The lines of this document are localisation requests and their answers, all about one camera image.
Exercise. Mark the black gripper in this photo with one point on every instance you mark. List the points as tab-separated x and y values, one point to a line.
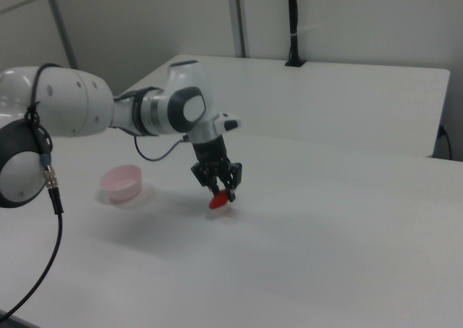
210	154

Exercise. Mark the red toy strawberry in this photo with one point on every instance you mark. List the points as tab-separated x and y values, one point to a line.
218	202

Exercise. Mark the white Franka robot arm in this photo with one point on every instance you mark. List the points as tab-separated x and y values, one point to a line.
72	103

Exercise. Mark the pink plastic bowl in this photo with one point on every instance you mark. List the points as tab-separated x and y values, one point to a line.
123	189

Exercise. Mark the grey partition post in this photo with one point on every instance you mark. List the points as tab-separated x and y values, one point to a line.
238	16
59	18

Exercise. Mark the black camera pole with clamp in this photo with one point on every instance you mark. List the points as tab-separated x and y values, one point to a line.
293	24

